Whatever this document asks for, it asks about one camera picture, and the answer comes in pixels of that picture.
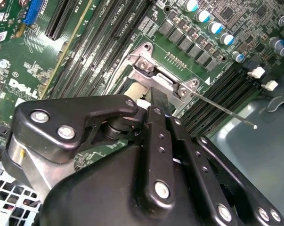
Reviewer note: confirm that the metal socket cover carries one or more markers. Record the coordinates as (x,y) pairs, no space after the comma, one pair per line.
(165,82)

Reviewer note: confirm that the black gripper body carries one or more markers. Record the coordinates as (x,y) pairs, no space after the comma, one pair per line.
(104,188)

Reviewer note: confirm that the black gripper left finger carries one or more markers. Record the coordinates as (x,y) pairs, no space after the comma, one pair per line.
(61,122)

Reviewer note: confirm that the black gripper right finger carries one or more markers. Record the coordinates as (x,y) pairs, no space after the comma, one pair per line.
(198,160)

